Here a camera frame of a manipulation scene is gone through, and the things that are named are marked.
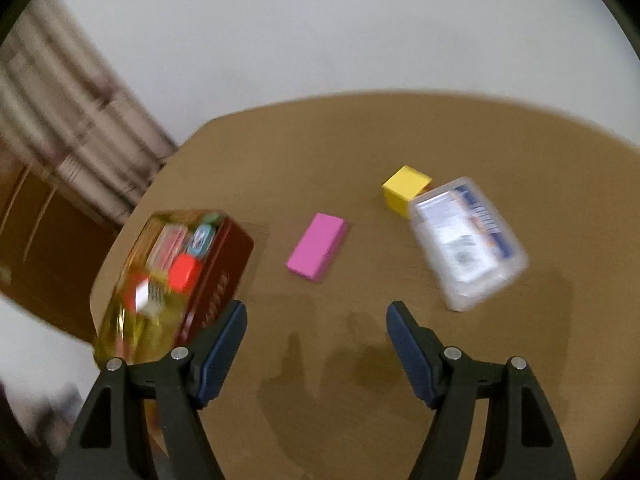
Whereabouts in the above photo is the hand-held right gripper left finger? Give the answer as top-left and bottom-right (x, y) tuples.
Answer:
(55, 300), (248, 480)

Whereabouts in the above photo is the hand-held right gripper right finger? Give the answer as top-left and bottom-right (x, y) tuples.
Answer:
(386, 301), (576, 480)

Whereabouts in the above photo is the red and gold tin box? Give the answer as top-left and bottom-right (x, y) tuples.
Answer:
(92, 209), (255, 366)

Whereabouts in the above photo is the orange-red block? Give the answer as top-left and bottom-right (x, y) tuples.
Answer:
(167, 255), (203, 293)

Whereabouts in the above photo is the white small block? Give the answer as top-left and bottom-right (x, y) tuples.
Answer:
(135, 280), (166, 313)

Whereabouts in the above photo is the blue cartoon tin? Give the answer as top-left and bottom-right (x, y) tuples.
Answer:
(187, 222), (217, 258)

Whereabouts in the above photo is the translucent pink box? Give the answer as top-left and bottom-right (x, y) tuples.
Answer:
(147, 225), (188, 268)

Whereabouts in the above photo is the clear plastic case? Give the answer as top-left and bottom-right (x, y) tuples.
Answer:
(409, 176), (530, 312)

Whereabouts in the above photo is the pink rectangular block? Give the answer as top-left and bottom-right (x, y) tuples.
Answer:
(286, 213), (348, 279)

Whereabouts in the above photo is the yellow cube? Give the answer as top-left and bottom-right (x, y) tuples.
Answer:
(382, 165), (433, 218)

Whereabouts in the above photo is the brown wooden cabinet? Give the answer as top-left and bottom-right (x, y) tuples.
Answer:
(0, 160), (121, 346)

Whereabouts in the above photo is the beige curtain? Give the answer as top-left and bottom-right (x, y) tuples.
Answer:
(0, 0), (178, 231)

